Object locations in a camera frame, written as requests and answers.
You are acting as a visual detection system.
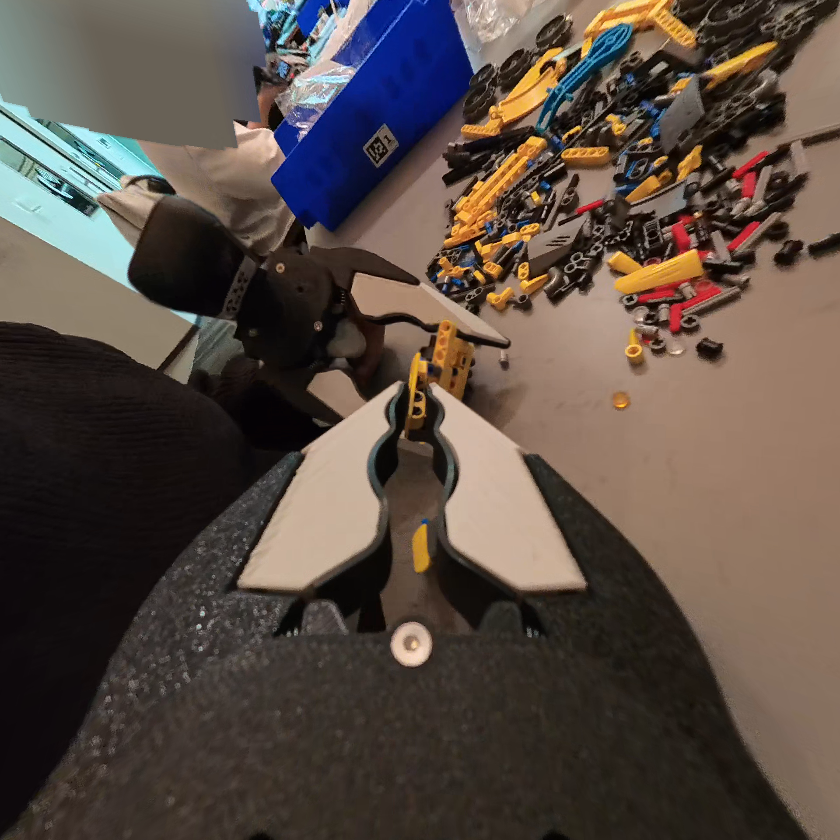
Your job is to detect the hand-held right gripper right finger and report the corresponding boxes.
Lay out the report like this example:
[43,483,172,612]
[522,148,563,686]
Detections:
[427,384,588,621]

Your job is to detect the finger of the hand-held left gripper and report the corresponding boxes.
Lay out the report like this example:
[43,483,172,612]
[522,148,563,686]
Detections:
[348,272,513,350]
[262,364,370,427]

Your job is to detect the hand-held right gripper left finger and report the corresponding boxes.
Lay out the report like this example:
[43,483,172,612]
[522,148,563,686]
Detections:
[236,381,408,618]

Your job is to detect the yellow toy brick frame assembly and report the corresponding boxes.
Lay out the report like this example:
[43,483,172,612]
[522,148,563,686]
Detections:
[403,320,476,442]

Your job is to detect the person's left forearm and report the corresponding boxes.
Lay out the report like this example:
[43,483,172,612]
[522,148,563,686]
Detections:
[0,322,309,821]

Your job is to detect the person's left hand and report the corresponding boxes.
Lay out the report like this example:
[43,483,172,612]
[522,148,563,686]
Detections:
[331,318,389,395]

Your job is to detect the blue plastic bin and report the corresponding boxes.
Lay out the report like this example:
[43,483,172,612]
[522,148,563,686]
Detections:
[270,0,475,232]

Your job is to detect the pile of toy brick parts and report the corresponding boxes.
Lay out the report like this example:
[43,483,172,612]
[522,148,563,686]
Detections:
[427,0,840,365]

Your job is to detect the clear plastic bags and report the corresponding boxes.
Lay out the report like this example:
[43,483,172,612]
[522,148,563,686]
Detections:
[451,0,572,46]

